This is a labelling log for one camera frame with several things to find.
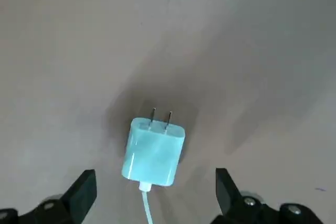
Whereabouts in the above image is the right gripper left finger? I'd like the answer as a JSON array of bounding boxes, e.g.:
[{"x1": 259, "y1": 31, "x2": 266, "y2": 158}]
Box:
[{"x1": 0, "y1": 168, "x2": 98, "y2": 224}]

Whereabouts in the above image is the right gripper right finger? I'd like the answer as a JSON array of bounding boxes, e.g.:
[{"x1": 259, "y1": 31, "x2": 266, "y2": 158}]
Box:
[{"x1": 209, "y1": 167, "x2": 324, "y2": 224}]

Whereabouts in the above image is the white charger cable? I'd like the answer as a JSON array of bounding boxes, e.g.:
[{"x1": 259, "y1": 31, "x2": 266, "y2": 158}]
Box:
[{"x1": 138, "y1": 181, "x2": 156, "y2": 224}]

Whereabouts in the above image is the pale blue charger adapter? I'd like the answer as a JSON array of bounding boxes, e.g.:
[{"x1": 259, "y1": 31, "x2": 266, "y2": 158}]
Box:
[{"x1": 121, "y1": 107, "x2": 187, "y2": 187}]

